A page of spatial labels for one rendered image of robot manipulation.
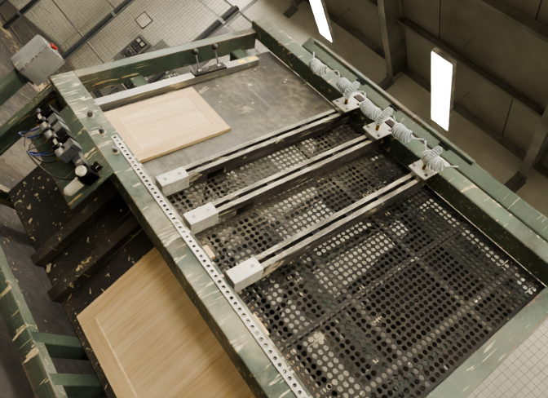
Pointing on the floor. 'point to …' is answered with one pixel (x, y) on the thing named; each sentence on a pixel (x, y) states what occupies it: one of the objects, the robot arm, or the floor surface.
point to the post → (11, 86)
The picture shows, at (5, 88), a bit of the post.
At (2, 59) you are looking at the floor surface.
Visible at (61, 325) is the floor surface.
